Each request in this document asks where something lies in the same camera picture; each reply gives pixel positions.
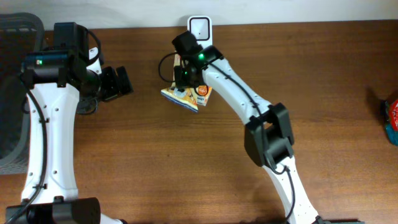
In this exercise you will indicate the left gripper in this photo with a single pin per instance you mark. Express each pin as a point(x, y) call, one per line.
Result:
point(115, 88)

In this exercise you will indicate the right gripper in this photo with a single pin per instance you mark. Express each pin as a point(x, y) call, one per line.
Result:
point(180, 83)

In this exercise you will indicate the yellow chips bag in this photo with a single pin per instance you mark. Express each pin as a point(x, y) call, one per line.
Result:
point(181, 96)

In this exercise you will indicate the small orange box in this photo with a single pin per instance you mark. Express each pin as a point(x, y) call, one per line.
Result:
point(203, 94)

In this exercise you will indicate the orange red snack bag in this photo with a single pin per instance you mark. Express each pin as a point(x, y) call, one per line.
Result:
point(393, 115)

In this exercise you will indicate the blue mouthwash bottle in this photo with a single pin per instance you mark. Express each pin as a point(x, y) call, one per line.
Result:
point(391, 134)

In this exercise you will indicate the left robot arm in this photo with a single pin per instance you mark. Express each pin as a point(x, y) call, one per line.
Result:
point(61, 81)

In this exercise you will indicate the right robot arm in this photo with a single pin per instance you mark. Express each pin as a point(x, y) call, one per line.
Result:
point(268, 135)

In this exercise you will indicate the white barcode scanner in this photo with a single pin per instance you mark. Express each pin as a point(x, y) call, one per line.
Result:
point(201, 28)

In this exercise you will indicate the grey plastic mesh basket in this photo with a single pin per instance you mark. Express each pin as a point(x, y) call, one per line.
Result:
point(21, 33)

